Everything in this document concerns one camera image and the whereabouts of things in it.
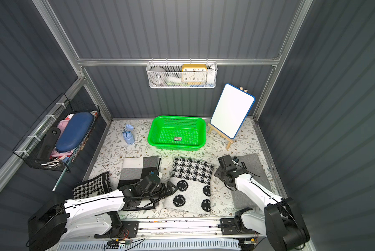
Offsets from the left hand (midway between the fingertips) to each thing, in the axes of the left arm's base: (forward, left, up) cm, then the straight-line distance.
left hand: (173, 194), depth 79 cm
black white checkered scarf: (+16, +25, -4) cm, 30 cm away
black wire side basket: (+32, +55, +29) cm, 70 cm away
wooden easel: (+38, -29, +2) cm, 48 cm away
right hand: (+12, -28, -2) cm, 30 cm away
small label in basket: (+39, 0, -5) cm, 39 cm away
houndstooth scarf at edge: (+5, +41, -1) cm, 42 cm away
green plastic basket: (+45, +1, -5) cm, 45 cm away
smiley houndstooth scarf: (+8, -10, -1) cm, 13 cm away
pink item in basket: (+8, +46, +27) cm, 54 cm away
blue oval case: (+17, +42, +29) cm, 54 cm away
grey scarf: (+17, -46, -2) cm, 49 cm away
